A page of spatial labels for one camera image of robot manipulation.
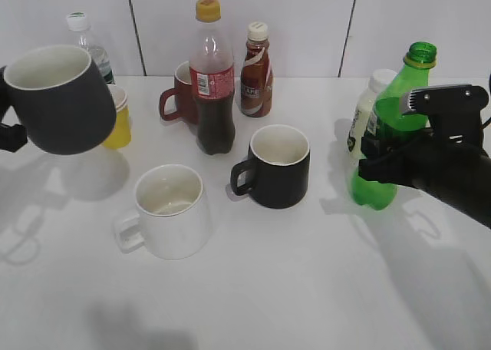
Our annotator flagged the black ceramic mug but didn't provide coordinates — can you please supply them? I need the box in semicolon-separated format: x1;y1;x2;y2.
230;124;311;209

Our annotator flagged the white ceramic mug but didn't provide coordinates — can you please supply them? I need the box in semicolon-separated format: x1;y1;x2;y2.
113;164;213;260

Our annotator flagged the gray ceramic mug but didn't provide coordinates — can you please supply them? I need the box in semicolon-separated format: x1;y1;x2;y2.
4;45;117;155

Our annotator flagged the red ceramic mug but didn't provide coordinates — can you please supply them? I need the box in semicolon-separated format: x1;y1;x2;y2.
159;61;199;125

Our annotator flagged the brown coffee drink bottle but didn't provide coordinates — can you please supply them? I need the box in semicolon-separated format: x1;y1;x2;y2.
240;21;273;117

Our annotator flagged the yellow paper cup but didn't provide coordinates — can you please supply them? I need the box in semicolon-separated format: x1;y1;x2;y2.
102;105;131;149

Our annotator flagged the cola bottle yellow cap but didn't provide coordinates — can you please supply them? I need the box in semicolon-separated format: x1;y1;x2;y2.
189;0;236;155

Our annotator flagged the green sprite bottle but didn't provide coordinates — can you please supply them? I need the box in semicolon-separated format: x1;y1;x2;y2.
351;41;437;210

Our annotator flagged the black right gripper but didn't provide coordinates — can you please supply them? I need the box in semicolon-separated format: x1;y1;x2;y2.
358;84;490;227

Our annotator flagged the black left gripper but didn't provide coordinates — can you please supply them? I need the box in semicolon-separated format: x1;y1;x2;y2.
0;66;28;153

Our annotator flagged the clear water bottle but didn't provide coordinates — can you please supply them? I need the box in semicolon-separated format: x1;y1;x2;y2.
66;12;114;84

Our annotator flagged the white paper cup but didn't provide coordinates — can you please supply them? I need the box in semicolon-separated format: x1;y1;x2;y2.
107;84;127;112

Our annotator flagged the white milk bottle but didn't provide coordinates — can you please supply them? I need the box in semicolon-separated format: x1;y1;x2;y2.
347;69;397;160

